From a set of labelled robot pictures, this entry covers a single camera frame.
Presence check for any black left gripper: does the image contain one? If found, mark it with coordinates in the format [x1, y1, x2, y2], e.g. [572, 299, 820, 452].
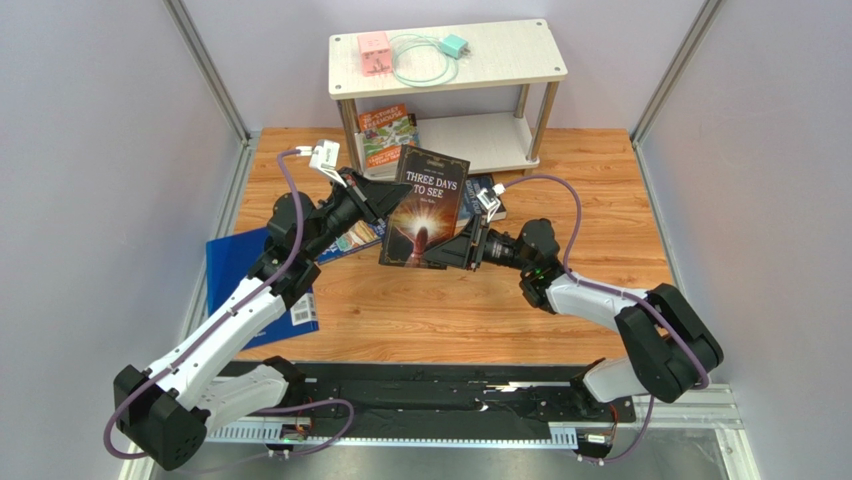
[303, 167, 413, 261]

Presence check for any light blue treehouse book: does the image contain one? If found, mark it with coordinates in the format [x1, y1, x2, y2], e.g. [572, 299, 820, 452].
[362, 157, 399, 181]

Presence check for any dark three days book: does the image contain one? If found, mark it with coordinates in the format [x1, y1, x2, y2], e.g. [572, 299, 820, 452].
[379, 145, 470, 269]

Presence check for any orange treehouse book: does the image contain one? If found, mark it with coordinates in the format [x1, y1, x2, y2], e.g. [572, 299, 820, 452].
[358, 103, 420, 166]

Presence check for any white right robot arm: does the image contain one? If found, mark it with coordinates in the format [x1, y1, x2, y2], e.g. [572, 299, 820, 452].
[422, 216, 724, 403]

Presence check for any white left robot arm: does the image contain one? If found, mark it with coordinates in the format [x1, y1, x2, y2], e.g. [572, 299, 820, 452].
[103, 168, 413, 471]

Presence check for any blue 91-storey treehouse book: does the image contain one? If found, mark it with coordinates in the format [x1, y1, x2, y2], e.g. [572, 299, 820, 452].
[317, 221, 387, 265]

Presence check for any dark nineteen eighty-four book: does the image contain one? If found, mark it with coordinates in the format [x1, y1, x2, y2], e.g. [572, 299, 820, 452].
[457, 173, 508, 224]

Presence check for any pink power cube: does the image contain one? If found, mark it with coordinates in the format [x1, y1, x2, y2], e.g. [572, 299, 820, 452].
[356, 31, 393, 77]

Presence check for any white two-tier shelf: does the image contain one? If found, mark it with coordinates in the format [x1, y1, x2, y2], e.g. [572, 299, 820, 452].
[328, 19, 568, 174]

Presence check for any blue clip file folder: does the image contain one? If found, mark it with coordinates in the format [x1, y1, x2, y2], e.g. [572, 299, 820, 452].
[204, 226, 320, 351]

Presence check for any mint green charger plug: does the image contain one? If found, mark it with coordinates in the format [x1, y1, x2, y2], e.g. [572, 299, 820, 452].
[439, 34, 470, 60]

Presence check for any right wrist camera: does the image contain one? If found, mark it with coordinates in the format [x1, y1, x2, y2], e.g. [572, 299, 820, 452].
[476, 183, 506, 222]

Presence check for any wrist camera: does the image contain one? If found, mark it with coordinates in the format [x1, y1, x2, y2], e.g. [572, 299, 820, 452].
[296, 139, 345, 185]
[476, 183, 506, 222]

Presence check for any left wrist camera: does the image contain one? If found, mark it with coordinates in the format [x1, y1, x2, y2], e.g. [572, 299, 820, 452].
[296, 139, 345, 185]

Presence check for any mint green charging cable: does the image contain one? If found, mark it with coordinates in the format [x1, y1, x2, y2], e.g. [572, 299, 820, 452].
[388, 33, 461, 89]

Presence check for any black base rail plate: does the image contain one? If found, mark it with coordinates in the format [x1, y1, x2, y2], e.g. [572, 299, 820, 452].
[210, 362, 638, 448]

